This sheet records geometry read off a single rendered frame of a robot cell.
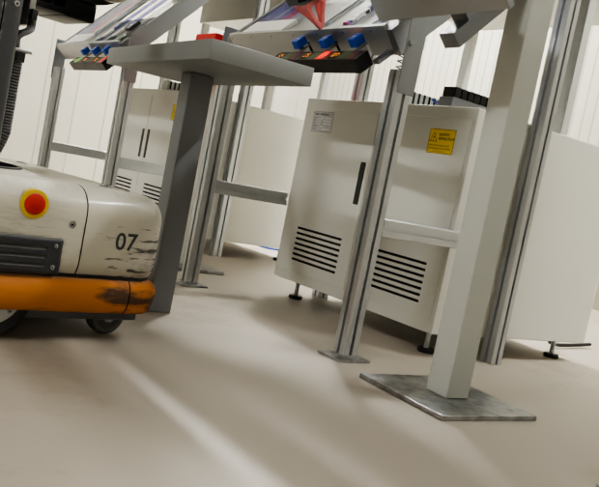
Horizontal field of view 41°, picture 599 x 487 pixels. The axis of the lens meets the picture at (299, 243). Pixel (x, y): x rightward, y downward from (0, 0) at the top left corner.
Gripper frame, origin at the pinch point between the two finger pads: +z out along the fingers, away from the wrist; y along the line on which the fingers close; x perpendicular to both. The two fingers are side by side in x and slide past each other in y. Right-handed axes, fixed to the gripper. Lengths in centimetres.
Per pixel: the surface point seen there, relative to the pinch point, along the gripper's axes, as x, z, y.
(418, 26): -5.7, 4.1, -25.6
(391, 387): 49, 52, -48
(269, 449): 82, 23, -71
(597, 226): -47, 87, -21
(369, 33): -2.0, 3.5, -13.6
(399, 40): -3.1, 5.8, -21.3
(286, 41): -1.8, 4.8, 19.9
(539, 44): -8, 10, -54
